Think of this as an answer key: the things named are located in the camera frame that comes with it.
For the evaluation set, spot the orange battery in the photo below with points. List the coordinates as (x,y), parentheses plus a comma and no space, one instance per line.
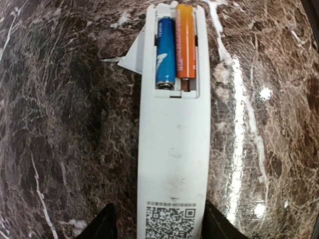
(185,42)

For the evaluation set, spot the white battery cover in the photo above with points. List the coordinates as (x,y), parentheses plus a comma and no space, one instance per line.
(133,60)

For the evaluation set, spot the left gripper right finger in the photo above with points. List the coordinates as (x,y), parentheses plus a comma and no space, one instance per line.
(216,226)

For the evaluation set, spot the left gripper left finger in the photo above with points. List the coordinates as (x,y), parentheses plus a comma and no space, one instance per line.
(103,226)

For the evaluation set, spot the blue battery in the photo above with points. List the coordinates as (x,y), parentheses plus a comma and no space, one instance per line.
(166,65)

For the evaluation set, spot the white remote control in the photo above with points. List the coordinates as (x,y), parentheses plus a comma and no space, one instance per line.
(174,139)

